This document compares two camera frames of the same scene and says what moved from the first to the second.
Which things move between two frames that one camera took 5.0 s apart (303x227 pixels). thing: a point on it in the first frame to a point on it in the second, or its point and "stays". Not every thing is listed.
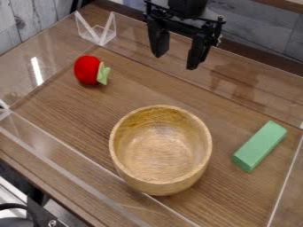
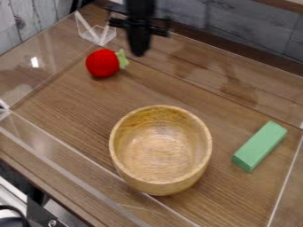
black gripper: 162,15 to 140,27
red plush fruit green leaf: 90,70 to 104,62
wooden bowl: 160,144 stays
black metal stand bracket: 40,215 to 10,203
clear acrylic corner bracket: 98,34 stays
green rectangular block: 259,145 stays
